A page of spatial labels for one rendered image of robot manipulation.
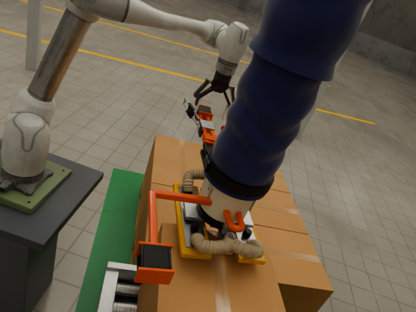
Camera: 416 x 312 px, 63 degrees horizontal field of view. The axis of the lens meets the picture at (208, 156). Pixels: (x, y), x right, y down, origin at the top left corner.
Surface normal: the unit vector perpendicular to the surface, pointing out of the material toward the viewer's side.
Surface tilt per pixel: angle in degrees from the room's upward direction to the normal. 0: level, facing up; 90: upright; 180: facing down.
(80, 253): 0
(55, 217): 0
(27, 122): 7
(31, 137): 67
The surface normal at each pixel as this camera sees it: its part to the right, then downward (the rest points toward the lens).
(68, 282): 0.31, -0.81
